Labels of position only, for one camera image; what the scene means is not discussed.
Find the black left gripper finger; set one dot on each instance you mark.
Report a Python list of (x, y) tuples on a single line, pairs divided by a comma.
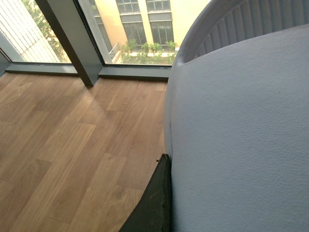
[(153, 211)]

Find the light blue slipper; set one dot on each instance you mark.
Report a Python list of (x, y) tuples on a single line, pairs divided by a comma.
[(237, 119)]

